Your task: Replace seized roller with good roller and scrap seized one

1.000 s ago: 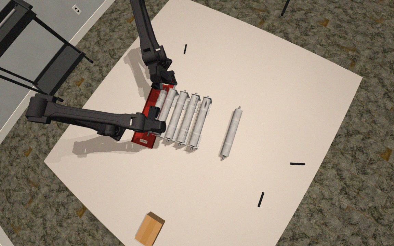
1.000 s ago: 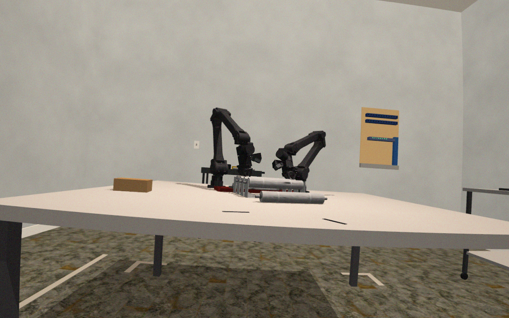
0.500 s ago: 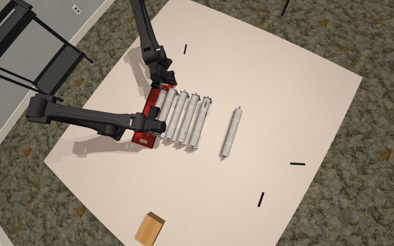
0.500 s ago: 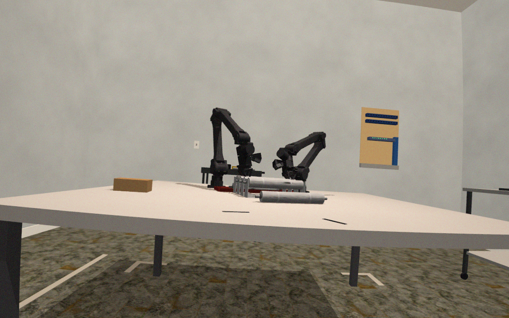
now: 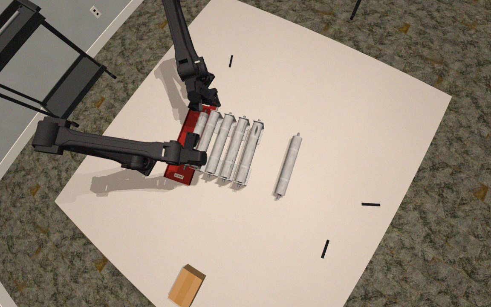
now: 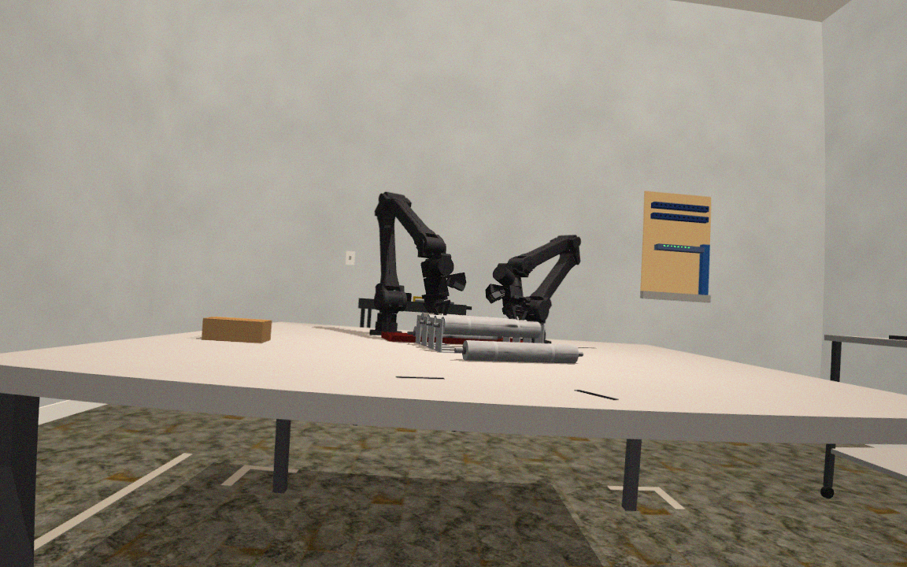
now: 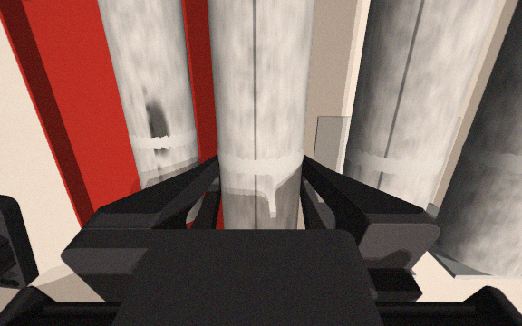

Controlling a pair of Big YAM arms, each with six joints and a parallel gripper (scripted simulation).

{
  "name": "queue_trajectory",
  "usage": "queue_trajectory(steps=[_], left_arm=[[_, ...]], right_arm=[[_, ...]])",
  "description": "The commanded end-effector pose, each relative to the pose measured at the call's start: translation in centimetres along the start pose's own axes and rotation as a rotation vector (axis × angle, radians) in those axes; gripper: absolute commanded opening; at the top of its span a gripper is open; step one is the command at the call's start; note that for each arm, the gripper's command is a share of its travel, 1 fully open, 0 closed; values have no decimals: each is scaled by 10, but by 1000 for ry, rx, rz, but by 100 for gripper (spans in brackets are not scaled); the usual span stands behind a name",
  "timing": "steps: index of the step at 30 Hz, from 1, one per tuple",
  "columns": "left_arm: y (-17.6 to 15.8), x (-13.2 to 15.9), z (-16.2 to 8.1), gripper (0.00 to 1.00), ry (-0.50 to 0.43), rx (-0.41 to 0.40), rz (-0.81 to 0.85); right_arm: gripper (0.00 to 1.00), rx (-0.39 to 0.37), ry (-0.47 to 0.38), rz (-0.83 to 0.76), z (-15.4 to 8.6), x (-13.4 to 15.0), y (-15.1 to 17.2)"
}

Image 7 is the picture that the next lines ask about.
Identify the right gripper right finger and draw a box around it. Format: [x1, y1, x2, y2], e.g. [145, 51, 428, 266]
[300, 155, 440, 272]

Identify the red scrap tray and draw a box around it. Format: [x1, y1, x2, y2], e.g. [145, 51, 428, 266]
[0, 0, 218, 229]

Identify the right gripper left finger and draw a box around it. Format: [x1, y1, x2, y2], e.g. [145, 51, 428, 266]
[83, 155, 221, 229]

